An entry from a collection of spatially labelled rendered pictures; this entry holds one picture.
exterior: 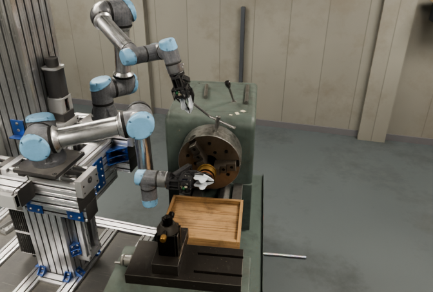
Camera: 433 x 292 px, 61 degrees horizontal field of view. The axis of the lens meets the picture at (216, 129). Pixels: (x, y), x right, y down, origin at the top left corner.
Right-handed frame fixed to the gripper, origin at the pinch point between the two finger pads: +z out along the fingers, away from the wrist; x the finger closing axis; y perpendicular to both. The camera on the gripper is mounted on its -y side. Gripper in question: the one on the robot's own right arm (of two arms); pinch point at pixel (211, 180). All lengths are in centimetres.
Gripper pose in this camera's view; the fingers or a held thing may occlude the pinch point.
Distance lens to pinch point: 172.5
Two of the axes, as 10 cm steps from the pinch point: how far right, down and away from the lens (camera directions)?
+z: 9.9, 0.6, -1.2
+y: -1.4, 4.4, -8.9
